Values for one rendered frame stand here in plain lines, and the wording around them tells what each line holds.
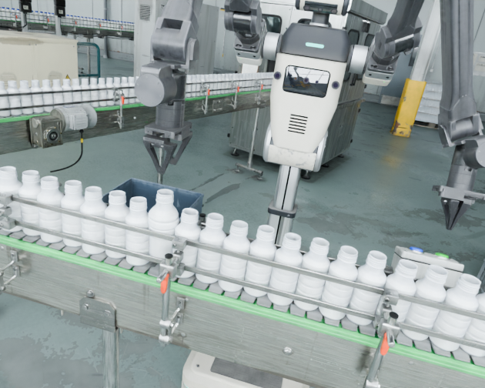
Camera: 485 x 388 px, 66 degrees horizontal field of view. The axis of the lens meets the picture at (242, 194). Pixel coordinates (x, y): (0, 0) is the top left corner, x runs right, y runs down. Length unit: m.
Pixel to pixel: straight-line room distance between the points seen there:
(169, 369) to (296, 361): 1.18
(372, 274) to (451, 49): 0.50
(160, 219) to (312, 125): 0.67
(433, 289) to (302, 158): 0.67
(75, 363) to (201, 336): 1.23
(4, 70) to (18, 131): 2.54
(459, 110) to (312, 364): 0.66
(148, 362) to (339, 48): 1.65
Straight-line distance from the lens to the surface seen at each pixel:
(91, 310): 1.06
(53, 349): 2.21
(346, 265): 0.82
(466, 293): 0.88
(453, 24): 0.93
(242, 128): 4.88
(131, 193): 1.60
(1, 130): 2.23
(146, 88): 0.71
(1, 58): 4.75
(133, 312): 1.01
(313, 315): 0.88
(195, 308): 0.92
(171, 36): 0.76
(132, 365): 2.08
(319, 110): 1.30
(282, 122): 1.32
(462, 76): 0.97
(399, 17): 1.14
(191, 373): 1.72
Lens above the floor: 1.55
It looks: 23 degrees down
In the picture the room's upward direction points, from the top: 8 degrees clockwise
